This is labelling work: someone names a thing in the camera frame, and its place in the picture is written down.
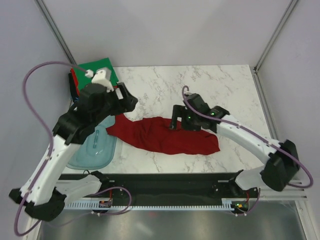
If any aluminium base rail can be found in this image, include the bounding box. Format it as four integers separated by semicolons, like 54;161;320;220
260;186;307;201

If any clear blue plastic bin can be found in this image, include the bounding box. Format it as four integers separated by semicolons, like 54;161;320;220
66;116;117;171

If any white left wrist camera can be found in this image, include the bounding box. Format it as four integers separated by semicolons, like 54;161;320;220
85;67;114;93

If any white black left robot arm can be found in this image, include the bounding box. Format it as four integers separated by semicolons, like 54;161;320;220
9;82;138;222

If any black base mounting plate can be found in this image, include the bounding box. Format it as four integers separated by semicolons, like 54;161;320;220
102;173;258;207

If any right aluminium frame post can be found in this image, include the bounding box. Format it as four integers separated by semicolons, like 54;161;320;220
251;0;300;75

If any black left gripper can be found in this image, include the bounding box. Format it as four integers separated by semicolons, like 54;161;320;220
95;82;140;125

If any white slotted cable duct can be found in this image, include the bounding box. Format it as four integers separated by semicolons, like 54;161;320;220
64;199;248;211

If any dark red t shirt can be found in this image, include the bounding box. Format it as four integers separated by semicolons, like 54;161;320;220
106;114;220;156

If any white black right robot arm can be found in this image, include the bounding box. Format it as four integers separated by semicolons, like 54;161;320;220
169;93;300;197

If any aluminium frame post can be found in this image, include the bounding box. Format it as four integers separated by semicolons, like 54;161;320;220
34;0;76;64
251;0;300;75

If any folded green t shirt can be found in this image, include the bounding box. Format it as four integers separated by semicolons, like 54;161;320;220
72;57;120;87

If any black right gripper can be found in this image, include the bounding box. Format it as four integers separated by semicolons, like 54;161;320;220
169;104;202;132

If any left aluminium frame post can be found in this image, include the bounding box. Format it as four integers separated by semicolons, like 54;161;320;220
34;0;76;64

